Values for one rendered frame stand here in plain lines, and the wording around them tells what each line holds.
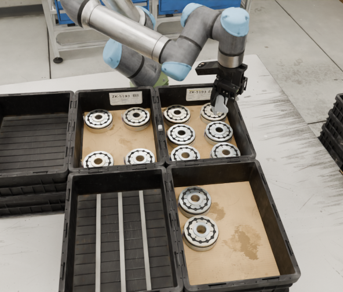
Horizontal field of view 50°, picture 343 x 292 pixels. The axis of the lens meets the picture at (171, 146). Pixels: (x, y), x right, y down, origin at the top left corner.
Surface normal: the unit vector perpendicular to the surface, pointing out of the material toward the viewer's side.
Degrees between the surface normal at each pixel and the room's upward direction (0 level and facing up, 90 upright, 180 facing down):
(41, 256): 0
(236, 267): 0
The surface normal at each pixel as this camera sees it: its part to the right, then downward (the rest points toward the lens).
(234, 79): -0.61, 0.62
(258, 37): 0.04, -0.68
